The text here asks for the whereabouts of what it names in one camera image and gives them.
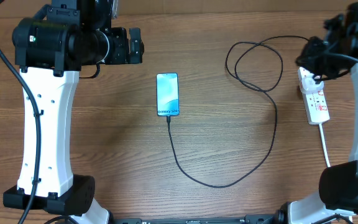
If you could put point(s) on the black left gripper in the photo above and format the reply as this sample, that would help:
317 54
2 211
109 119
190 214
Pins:
121 55

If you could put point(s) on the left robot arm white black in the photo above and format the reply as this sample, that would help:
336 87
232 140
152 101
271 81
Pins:
51 48

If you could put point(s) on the white power strip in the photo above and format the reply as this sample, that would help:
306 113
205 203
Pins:
315 104

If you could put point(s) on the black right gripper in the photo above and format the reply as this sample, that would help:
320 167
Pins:
304 61

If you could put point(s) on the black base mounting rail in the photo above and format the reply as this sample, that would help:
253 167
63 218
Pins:
248 219

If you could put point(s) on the blue Galaxy smartphone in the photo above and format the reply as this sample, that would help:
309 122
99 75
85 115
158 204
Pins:
168 103

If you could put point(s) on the white charger plug adapter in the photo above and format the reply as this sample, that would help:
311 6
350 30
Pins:
308 85

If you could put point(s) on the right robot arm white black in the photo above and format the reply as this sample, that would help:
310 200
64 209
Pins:
337 195

